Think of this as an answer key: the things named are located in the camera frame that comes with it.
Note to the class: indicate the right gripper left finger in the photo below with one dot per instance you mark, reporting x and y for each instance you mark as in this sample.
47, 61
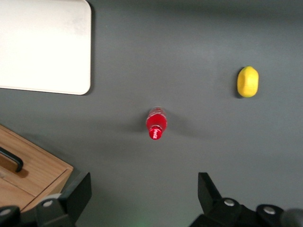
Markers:
68, 203

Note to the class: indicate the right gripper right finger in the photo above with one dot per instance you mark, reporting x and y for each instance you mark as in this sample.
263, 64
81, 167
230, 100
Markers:
213, 208

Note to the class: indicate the red soda bottle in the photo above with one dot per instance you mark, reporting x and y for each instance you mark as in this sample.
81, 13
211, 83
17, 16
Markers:
156, 123

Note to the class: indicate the yellow toy lemon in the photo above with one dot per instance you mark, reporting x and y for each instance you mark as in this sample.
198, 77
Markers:
248, 81

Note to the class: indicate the white rectangular tray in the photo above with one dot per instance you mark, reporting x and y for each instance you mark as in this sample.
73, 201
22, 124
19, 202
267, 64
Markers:
42, 45

